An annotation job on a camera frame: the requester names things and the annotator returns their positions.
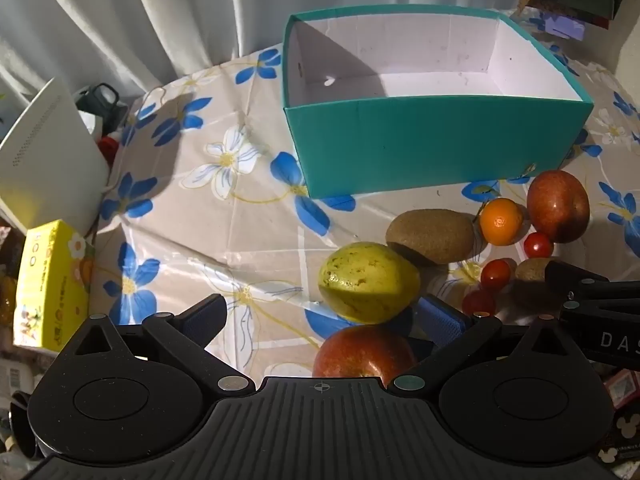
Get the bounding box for purple box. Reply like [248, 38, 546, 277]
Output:
[547, 15, 587, 41]

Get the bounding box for dark green mug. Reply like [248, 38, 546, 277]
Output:
[75, 82, 132, 133]

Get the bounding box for round red apple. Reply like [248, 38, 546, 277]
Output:
[312, 325, 418, 378]

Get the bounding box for white plastic appliance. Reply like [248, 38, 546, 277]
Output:
[0, 76, 111, 233]

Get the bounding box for blue floral tablecloth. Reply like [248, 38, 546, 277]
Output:
[90, 7, 640, 376]

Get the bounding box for small brown kiwi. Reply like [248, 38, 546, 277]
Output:
[514, 257, 557, 283]

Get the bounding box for orange tangerine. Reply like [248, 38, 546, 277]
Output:
[478, 197, 524, 247]

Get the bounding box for red cherry tomato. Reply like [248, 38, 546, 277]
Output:
[480, 259, 513, 291]
[461, 287, 497, 317]
[523, 231, 554, 258]

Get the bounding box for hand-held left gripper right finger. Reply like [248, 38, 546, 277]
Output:
[387, 295, 573, 398]

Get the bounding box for teal cardboard box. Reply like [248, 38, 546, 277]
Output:
[281, 4, 595, 200]

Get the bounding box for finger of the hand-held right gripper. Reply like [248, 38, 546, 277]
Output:
[544, 260, 640, 312]

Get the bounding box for white curtain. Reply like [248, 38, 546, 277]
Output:
[0, 0, 531, 116]

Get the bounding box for yellow cardboard box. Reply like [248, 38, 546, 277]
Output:
[12, 220, 96, 353]

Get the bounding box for black printed bag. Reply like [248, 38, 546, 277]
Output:
[595, 405, 640, 466]

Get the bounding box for small red object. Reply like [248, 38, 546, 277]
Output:
[97, 135, 121, 166]

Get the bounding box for large brown kiwi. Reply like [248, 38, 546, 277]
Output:
[385, 208, 476, 267]

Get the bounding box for red patterned box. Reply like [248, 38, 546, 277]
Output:
[602, 367, 640, 408]

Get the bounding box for spotted yellow pear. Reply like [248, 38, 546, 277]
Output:
[318, 241, 422, 324]

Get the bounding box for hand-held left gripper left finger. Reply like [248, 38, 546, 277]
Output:
[75, 294, 256, 398]

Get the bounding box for oblong red apple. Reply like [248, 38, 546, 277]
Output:
[526, 170, 591, 244]

